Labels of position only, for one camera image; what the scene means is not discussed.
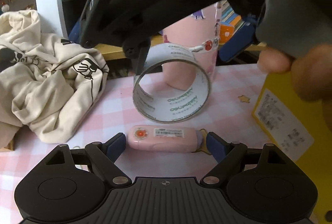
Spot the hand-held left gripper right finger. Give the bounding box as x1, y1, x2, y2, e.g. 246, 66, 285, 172
200, 131, 288, 185

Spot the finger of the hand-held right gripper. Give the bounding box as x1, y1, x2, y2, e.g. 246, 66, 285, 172
219, 22, 258, 62
83, 0, 166, 79

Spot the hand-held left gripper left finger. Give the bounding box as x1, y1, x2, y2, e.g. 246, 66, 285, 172
44, 132, 131, 186

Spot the pink eraser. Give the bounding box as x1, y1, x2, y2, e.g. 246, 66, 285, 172
127, 125, 205, 153

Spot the clear tape roll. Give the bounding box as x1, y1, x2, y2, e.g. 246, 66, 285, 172
132, 43, 212, 124

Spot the yellow cardboard box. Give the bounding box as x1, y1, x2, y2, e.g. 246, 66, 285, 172
251, 68, 332, 224

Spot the pink checkered desktop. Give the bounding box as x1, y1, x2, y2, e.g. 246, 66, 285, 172
0, 63, 326, 224

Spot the person's right hand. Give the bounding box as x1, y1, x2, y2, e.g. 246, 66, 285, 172
258, 0, 332, 101

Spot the small orange toothpaste box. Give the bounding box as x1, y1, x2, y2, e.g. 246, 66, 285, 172
220, 24, 243, 44

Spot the pink sticker-covered cylinder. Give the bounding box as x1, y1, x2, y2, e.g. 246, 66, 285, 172
159, 0, 221, 91

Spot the beige cloth bag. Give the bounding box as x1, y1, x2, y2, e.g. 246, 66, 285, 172
0, 9, 110, 144

